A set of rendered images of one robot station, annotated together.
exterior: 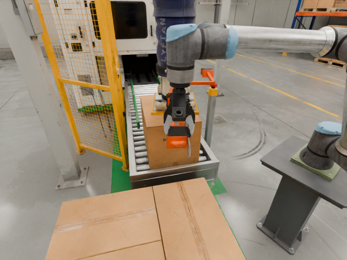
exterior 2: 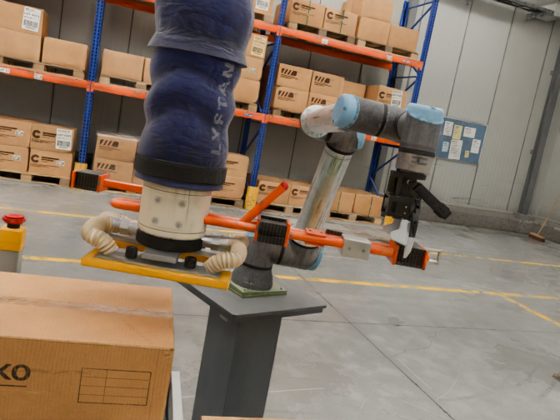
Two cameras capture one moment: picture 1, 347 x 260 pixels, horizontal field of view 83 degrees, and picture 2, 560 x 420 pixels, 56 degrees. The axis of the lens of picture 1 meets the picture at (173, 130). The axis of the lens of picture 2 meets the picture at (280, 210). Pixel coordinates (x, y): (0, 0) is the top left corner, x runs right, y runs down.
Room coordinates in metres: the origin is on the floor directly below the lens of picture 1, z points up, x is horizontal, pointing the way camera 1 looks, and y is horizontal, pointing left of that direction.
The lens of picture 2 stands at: (1.00, 1.29, 1.48)
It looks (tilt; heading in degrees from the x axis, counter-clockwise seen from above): 9 degrees down; 269
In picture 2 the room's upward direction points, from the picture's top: 10 degrees clockwise
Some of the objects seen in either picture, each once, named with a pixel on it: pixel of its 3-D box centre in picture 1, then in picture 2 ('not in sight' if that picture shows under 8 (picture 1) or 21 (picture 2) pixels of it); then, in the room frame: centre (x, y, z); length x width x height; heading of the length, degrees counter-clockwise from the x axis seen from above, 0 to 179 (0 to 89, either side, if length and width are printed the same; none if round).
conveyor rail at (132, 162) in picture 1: (128, 115); not in sight; (2.19, 0.56, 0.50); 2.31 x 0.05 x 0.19; 13
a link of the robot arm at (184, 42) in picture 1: (182, 46); (421, 129); (0.65, -0.03, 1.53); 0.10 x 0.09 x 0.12; 98
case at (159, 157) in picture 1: (167, 127); (42, 377); (1.48, 0.05, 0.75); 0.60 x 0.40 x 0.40; 13
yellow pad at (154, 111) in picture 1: (160, 100); (160, 262); (1.22, 0.09, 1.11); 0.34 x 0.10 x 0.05; 1
